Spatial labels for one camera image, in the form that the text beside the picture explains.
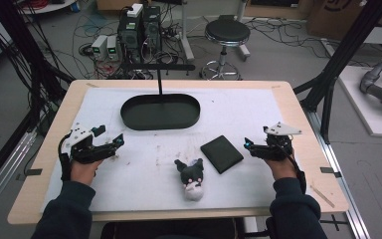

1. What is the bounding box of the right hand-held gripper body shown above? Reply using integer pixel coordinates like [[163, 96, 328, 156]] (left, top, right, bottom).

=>
[[264, 121, 303, 163]]

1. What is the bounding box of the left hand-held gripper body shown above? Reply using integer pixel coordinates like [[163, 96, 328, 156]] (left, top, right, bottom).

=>
[[59, 122, 117, 164]]

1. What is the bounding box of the person's right hand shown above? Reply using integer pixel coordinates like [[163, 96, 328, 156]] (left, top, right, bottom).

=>
[[263, 155, 298, 182]]

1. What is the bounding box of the person's left hand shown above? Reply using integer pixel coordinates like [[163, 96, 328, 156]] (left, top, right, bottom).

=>
[[70, 158, 104, 186]]

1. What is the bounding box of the black notebook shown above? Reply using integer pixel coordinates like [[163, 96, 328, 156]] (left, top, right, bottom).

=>
[[200, 134, 245, 175]]

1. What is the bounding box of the wooden table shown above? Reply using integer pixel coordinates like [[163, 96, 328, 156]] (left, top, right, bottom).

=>
[[7, 79, 350, 226]]

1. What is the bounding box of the white table mat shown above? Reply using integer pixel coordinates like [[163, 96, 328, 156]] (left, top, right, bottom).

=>
[[40, 87, 291, 213]]

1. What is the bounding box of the thin wooden stick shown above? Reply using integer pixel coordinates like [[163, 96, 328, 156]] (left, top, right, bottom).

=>
[[309, 184, 336, 209]]

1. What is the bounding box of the black and white plush toy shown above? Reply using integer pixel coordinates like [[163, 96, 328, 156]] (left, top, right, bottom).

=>
[[173, 157, 205, 202]]

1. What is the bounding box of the black oval tray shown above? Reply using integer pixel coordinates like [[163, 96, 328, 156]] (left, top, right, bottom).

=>
[[119, 93, 202, 131]]

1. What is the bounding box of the grey power supply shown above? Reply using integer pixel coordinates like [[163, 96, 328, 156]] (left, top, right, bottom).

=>
[[106, 35, 120, 62], [91, 34, 109, 61]]

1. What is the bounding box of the black T-shaped stand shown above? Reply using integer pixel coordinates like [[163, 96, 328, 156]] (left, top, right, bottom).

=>
[[124, 63, 197, 98]]

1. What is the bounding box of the white platform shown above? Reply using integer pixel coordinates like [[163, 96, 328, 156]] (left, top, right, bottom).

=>
[[337, 65, 382, 138]]

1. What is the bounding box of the black computer tower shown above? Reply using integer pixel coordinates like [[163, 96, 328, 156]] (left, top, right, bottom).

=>
[[142, 5, 163, 63], [117, 12, 144, 64]]

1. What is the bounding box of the black round stool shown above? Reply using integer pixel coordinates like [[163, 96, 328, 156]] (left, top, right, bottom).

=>
[[200, 18, 252, 82]]

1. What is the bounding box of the white table leg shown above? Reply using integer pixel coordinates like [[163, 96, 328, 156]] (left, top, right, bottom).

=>
[[177, 0, 196, 62]]

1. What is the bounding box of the white box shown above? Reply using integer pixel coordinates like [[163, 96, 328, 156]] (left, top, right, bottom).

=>
[[126, 3, 144, 19]]

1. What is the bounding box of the cardboard box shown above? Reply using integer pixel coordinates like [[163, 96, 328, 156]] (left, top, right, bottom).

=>
[[306, 0, 366, 42]]

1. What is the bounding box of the black cable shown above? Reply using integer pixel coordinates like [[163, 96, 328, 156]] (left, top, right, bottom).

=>
[[286, 145, 307, 195], [58, 131, 73, 182]]

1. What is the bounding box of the aluminium rail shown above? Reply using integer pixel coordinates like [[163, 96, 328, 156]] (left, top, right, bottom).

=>
[[0, 130, 38, 220], [306, 109, 372, 239]]

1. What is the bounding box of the black frame with cables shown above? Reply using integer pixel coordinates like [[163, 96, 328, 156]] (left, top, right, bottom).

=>
[[0, 0, 76, 197]]

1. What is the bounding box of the black frame post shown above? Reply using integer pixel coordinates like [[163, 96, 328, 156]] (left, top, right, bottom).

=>
[[292, 0, 382, 143]]

